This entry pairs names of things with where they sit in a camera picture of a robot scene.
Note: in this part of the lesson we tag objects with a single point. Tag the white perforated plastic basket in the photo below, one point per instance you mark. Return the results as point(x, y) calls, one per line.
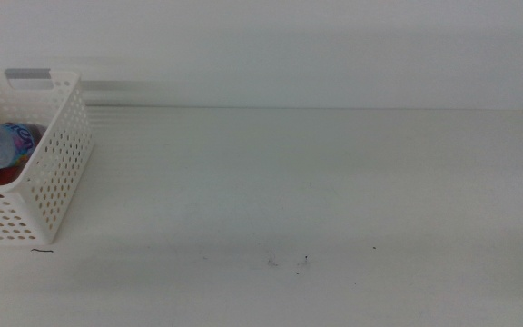
point(57, 163)

